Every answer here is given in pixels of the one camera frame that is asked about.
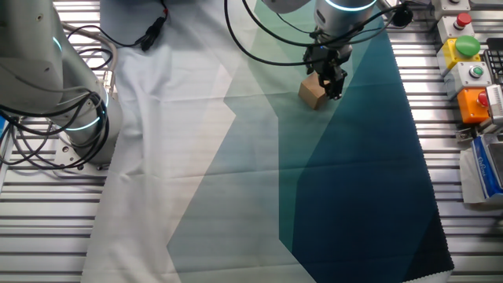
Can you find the blue green white cloth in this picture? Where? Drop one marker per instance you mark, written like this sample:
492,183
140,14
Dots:
236,177

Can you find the orange box red button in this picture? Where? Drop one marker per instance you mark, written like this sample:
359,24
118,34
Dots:
471,106

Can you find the yellow box green button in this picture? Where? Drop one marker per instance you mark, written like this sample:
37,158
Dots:
456,53

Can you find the grey box small green button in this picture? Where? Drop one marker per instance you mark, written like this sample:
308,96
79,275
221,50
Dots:
467,76

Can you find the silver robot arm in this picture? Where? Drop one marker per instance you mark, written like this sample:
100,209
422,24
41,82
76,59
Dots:
35,59

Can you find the small wooden block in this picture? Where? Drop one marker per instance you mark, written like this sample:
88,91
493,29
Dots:
312,92

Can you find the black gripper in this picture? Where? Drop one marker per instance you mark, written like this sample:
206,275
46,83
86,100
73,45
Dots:
328,57

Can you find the black keyboard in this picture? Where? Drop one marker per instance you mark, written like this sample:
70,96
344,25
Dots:
496,59

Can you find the grey box red button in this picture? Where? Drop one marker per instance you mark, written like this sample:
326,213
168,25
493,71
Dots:
456,25

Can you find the blue white box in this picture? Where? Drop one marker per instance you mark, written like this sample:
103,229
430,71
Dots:
483,173

